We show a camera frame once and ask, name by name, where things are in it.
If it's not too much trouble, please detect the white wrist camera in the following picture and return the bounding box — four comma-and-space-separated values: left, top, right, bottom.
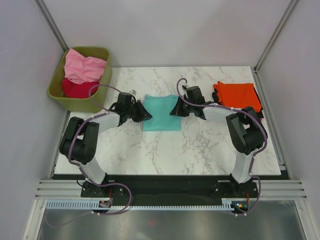
181, 84, 190, 91
130, 89, 137, 96

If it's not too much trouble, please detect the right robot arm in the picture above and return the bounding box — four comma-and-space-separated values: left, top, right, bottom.
170, 85, 268, 197

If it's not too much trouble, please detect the teal t shirt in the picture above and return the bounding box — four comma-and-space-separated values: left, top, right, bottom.
142, 95, 182, 132

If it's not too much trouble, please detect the white slotted cable duct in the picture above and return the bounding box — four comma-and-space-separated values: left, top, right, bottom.
45, 199, 250, 211

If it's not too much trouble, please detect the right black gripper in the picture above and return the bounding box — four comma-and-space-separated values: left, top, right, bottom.
170, 95, 195, 117

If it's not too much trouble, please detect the right aluminium frame post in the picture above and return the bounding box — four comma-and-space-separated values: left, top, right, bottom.
252, 0, 300, 74

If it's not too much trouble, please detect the left aluminium frame post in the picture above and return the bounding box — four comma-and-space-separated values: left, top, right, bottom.
34, 0, 69, 52

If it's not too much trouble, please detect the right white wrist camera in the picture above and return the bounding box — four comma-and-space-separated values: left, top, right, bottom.
181, 84, 190, 91

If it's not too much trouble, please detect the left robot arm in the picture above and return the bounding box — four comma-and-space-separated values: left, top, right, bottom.
59, 92, 153, 198

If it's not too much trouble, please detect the aluminium frame post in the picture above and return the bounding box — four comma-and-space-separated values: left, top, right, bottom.
34, 0, 69, 52
252, 0, 300, 74

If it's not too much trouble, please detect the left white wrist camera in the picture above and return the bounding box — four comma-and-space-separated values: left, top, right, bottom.
130, 89, 137, 96

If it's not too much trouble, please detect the red t shirt in bin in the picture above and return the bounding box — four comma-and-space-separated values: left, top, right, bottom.
61, 78, 100, 99

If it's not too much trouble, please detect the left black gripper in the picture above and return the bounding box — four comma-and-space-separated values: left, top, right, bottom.
125, 100, 152, 123

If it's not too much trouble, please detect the pink t shirt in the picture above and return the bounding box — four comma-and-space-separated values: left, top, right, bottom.
64, 49, 107, 85

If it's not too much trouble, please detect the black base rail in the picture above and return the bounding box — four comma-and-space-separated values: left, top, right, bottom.
53, 174, 294, 206

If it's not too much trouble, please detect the black folded t shirt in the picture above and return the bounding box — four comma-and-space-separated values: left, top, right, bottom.
211, 87, 265, 120

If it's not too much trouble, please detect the orange folded t shirt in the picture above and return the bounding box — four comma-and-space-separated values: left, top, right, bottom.
212, 80, 263, 111

